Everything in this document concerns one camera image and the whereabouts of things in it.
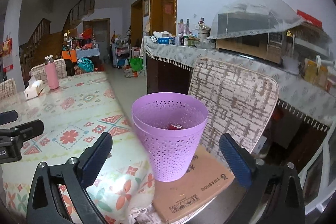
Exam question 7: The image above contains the brown cardboard box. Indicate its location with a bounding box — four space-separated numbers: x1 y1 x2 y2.
152 145 235 223

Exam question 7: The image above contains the yellow gift carton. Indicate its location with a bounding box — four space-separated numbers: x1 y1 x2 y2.
304 55 330 88

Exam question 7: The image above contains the white tissue box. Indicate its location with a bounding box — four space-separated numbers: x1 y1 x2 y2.
24 76 45 101

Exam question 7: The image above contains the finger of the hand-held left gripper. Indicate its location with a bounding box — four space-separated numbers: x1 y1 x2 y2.
0 119 45 142
0 110 18 126

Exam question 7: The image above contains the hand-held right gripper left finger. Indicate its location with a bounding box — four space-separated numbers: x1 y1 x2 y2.
26 132 113 224

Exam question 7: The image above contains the beige patterned chair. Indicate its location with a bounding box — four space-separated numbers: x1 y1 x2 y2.
131 57 279 224
0 78 17 101
30 58 67 80

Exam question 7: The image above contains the silver microwave oven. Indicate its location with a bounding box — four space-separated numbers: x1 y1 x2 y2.
216 30 289 64

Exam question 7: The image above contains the red wall sign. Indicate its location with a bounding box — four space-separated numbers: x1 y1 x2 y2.
297 10 323 28

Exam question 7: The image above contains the purple plastic basket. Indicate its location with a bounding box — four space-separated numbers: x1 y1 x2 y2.
131 92 209 182

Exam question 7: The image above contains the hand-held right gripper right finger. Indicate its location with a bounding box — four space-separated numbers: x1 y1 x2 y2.
219 133 306 224

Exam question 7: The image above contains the red wall calendar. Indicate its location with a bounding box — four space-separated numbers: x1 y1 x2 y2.
3 38 13 72

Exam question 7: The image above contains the green bag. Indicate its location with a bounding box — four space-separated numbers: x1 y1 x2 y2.
130 57 143 71

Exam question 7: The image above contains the white mesh food cover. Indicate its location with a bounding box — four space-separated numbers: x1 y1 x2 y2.
206 0 306 39

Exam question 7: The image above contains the side table with tablecloth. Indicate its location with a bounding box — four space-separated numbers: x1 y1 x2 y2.
143 36 336 132

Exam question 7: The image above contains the teal plastic bag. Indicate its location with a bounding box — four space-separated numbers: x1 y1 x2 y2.
77 57 93 72

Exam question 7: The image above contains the group of bottles and jars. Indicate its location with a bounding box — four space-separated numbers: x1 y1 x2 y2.
176 18 213 48

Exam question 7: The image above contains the wooden staircase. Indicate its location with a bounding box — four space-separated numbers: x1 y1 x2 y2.
20 0 97 67

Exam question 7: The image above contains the pink insulated bottle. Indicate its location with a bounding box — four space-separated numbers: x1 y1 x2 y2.
45 55 60 90

